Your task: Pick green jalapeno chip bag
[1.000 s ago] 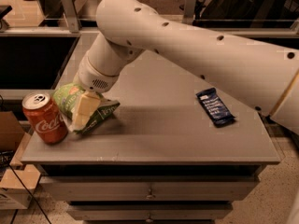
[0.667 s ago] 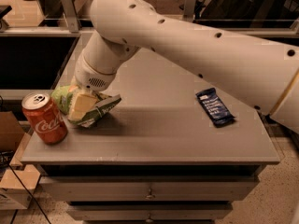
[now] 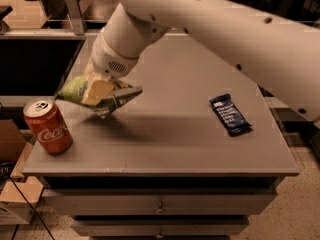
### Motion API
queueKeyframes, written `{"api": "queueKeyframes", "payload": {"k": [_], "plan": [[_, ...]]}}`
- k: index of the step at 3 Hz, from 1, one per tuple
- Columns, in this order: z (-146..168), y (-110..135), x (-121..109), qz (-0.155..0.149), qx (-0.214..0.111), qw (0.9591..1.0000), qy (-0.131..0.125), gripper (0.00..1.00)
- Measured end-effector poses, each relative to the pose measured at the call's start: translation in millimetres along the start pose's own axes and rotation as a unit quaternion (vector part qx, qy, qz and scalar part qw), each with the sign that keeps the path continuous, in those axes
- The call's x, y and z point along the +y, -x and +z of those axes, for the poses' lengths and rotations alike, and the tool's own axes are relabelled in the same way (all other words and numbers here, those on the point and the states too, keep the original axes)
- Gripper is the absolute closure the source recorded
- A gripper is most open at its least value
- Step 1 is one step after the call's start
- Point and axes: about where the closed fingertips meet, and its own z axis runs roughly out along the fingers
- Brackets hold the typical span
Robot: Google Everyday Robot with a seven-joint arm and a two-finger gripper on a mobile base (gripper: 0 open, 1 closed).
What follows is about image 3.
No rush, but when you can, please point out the dark blue snack bar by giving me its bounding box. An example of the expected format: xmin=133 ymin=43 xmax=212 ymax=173
xmin=209 ymin=94 xmax=251 ymax=136

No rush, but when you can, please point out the drawer with knob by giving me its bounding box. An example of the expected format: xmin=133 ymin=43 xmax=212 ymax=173
xmin=43 ymin=189 xmax=277 ymax=216
xmin=72 ymin=216 xmax=248 ymax=238

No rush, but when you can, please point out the red Coca-Cola can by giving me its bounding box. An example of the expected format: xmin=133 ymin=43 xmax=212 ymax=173
xmin=23 ymin=98 xmax=73 ymax=155

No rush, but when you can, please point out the green jalapeno chip bag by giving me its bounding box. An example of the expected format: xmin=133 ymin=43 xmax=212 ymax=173
xmin=56 ymin=75 xmax=143 ymax=118

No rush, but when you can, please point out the upper drawer with knob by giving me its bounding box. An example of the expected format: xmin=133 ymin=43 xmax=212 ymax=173
xmin=43 ymin=189 xmax=277 ymax=216

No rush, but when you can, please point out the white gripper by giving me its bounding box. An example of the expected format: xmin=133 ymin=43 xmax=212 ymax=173
xmin=82 ymin=27 xmax=138 ymax=106

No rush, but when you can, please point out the lower drawer with knob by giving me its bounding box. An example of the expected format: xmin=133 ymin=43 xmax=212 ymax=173
xmin=72 ymin=216 xmax=248 ymax=238

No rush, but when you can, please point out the cardboard box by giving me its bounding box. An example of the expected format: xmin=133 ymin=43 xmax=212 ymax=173
xmin=0 ymin=120 xmax=43 ymax=225

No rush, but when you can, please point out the left metal bracket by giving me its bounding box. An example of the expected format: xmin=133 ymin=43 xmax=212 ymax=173
xmin=65 ymin=0 xmax=85 ymax=35

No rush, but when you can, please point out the black cable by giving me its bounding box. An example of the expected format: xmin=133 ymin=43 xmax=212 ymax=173
xmin=9 ymin=176 xmax=56 ymax=240

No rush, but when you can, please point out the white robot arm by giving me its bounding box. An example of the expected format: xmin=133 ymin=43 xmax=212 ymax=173
xmin=91 ymin=0 xmax=320 ymax=123

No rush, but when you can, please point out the grey drawer cabinet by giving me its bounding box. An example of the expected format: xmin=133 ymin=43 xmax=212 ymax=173
xmin=24 ymin=34 xmax=299 ymax=240

